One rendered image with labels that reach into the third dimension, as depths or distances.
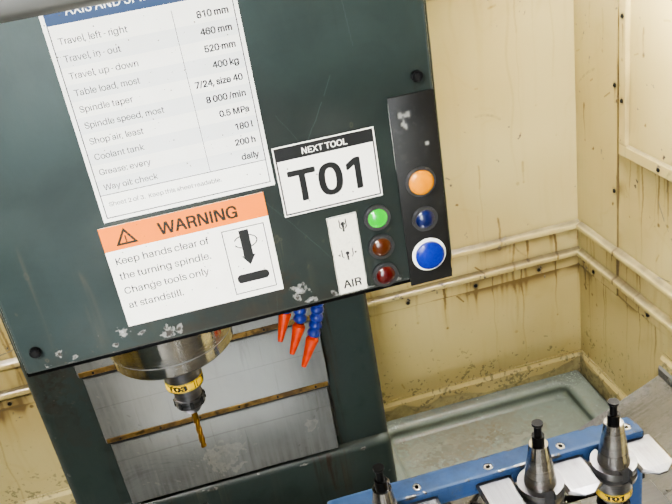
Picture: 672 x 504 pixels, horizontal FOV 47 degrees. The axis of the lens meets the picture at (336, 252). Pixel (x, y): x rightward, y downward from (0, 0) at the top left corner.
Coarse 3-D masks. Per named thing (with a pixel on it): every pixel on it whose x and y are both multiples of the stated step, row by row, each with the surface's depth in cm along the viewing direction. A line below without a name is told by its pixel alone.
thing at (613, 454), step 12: (612, 432) 104; (624, 432) 104; (600, 444) 106; (612, 444) 104; (624, 444) 105; (600, 456) 106; (612, 456) 105; (624, 456) 105; (612, 468) 106; (624, 468) 106
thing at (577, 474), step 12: (576, 456) 110; (564, 468) 109; (576, 468) 108; (588, 468) 108; (564, 480) 107; (576, 480) 106; (588, 480) 106; (600, 480) 106; (576, 492) 105; (588, 492) 104
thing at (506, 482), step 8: (496, 480) 109; (504, 480) 108; (512, 480) 108; (480, 488) 108; (488, 488) 108; (496, 488) 107; (504, 488) 107; (512, 488) 107; (488, 496) 106; (496, 496) 106; (504, 496) 106; (512, 496) 106; (520, 496) 105
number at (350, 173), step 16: (320, 160) 72; (336, 160) 72; (352, 160) 73; (368, 160) 73; (320, 176) 73; (336, 176) 73; (352, 176) 73; (368, 176) 74; (320, 192) 73; (336, 192) 74; (352, 192) 74
